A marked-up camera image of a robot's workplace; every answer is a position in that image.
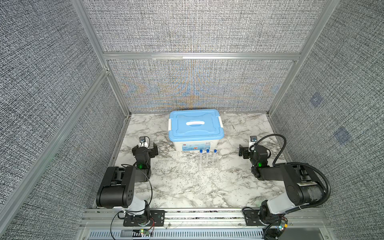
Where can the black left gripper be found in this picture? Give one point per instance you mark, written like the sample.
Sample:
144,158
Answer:
151,153

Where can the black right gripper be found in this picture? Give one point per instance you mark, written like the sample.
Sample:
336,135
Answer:
246,152

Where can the white plastic storage bin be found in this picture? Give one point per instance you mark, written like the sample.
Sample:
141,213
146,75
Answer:
195,145

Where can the clear test tube rack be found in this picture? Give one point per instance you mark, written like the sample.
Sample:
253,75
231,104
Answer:
211,167

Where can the blue plastic bin lid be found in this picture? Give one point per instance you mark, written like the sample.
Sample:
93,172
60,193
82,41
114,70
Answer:
195,125

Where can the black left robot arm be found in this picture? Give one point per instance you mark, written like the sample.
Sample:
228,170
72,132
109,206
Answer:
117,190

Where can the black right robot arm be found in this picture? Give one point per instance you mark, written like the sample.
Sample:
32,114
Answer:
305,186

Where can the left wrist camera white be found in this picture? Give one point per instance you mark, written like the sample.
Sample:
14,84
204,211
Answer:
144,141

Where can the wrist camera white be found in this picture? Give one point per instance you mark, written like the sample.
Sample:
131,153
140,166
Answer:
144,141
252,142

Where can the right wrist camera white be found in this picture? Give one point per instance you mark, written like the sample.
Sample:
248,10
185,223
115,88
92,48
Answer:
252,142

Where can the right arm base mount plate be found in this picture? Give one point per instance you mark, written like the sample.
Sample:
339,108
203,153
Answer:
251,217

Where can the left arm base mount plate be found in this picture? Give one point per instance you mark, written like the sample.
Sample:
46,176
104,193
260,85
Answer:
148,219

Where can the aluminium front rail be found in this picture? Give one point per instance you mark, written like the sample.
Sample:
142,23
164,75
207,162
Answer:
201,224

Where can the aluminium enclosure frame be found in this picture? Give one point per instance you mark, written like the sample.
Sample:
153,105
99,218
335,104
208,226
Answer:
52,64

